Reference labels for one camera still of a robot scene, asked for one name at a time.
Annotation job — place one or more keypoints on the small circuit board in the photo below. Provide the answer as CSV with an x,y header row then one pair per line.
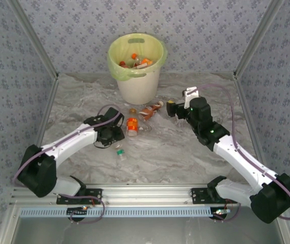
x,y
219,213
77,211

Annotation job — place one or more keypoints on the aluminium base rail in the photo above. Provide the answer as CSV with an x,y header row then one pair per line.
x,y
144,194

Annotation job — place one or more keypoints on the grey metal panel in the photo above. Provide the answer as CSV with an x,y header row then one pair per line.
x,y
144,231

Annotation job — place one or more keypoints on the aluminium side rail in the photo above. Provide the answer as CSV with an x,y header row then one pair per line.
x,y
48,106
246,101

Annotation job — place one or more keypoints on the clear bottle green cap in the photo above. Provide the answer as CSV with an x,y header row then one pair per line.
x,y
121,153

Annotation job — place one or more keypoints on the orange label bottle yellow cap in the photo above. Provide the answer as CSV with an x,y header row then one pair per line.
x,y
132,125

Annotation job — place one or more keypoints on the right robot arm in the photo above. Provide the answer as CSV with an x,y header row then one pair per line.
x,y
256,178

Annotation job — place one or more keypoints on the clear bottle orange white label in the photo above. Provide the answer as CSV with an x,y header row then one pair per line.
x,y
146,62

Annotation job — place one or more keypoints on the aluminium frame post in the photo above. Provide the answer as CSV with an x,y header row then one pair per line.
x,y
259,38
35,40

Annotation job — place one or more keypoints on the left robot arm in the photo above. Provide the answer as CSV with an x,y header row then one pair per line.
x,y
58,157

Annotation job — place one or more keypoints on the cream plastic bin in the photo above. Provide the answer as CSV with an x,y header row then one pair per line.
x,y
137,89

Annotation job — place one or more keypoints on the light green bin liner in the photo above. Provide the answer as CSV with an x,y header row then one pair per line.
x,y
116,68

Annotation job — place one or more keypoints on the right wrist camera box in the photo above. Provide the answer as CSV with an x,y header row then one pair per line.
x,y
191,92

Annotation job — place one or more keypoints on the brown coffee bottle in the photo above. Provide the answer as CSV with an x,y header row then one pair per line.
x,y
148,113

